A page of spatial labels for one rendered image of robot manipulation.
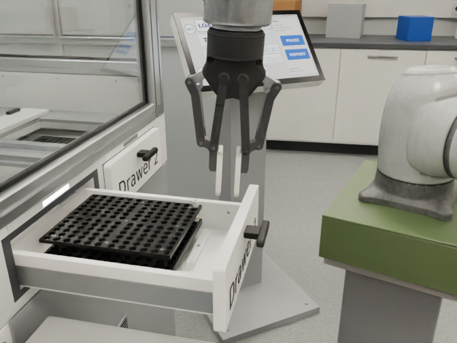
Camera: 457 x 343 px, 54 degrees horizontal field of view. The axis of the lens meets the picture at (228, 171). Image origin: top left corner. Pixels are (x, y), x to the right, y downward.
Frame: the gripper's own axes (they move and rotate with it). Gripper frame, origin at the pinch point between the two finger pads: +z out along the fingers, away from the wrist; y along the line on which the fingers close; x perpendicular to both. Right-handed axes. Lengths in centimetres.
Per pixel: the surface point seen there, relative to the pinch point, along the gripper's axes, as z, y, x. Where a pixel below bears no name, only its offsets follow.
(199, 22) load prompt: -11, 14, -103
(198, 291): 15.0, 3.3, 8.9
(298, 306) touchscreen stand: 100, -32, -91
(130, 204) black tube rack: 13.6, 17.9, -13.1
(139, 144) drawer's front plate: 12.1, 22.2, -40.8
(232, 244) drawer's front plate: 9.4, -1.3, 5.0
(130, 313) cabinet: 55, 24, -30
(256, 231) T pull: 11.0, -4.9, -2.0
